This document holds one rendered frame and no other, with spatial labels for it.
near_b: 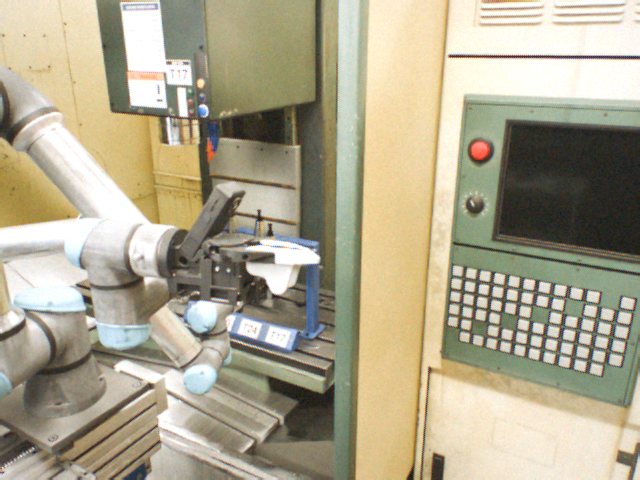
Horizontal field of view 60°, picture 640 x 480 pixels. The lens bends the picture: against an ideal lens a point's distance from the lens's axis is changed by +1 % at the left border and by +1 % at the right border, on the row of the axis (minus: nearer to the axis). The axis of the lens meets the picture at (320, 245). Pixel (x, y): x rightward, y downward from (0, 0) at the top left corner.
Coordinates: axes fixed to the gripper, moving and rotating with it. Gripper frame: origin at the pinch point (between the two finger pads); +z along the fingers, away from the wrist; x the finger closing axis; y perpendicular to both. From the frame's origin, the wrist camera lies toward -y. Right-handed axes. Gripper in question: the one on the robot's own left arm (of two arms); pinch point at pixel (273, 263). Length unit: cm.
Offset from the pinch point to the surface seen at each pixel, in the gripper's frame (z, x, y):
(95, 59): 78, -158, -50
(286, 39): 51, -25, -62
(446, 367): 2, 55, 21
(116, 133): 84, -157, -11
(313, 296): 12.5, 7.0, 15.2
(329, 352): 5.5, 16.8, 29.6
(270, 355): -3.3, 0.0, 31.0
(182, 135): 21, -51, -31
